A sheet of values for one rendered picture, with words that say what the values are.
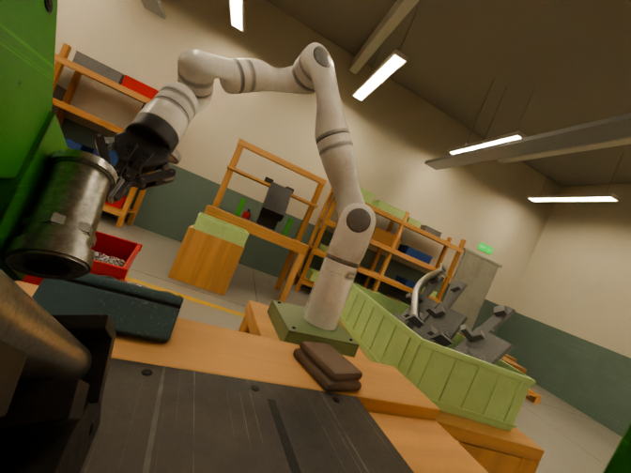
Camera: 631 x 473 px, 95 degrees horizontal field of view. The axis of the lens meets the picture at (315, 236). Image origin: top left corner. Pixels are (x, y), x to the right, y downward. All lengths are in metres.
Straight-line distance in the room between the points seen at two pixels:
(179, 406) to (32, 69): 0.29
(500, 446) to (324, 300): 0.64
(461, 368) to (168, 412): 0.79
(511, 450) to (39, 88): 1.17
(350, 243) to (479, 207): 7.12
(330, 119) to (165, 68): 5.56
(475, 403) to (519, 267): 7.90
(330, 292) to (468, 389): 0.50
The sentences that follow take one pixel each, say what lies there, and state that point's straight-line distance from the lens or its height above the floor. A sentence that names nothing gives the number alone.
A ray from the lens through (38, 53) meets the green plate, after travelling 0.25.
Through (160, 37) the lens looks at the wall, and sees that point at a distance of 6.45.
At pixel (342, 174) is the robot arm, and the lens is 0.77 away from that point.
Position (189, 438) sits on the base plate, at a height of 0.90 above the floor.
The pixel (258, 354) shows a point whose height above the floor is 0.90.
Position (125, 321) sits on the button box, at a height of 0.92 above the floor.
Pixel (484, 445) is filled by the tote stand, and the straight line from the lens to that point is 1.06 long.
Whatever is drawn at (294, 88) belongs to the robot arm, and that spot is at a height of 1.44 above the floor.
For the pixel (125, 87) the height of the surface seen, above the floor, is 2.00.
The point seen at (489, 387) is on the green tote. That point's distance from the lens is 1.06.
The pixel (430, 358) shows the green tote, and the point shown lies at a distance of 0.90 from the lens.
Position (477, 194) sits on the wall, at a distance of 7.72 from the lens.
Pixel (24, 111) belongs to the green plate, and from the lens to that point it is 0.24.
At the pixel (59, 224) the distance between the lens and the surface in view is 0.22.
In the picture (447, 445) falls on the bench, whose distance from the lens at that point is 0.60.
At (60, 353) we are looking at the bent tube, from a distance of 0.21.
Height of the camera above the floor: 1.11
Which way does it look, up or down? 1 degrees down
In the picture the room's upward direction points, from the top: 23 degrees clockwise
